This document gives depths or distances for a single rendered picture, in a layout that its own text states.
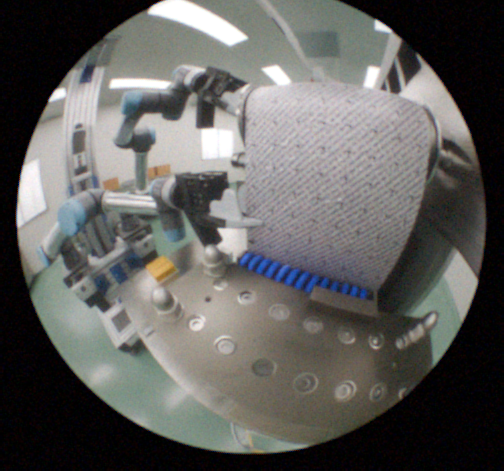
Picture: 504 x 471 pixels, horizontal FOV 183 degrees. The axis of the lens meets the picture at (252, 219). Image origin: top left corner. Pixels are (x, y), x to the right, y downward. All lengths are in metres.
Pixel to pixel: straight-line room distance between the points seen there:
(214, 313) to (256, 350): 0.07
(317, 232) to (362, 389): 0.20
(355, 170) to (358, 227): 0.07
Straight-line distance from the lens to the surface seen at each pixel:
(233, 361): 0.17
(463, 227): 0.26
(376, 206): 0.18
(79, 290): 0.97
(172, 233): 0.45
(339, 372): 0.18
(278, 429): 0.18
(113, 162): 3.69
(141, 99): 0.47
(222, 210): 0.23
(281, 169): 0.18
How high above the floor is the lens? 1.19
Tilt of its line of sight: 26 degrees down
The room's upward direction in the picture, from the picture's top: straight up
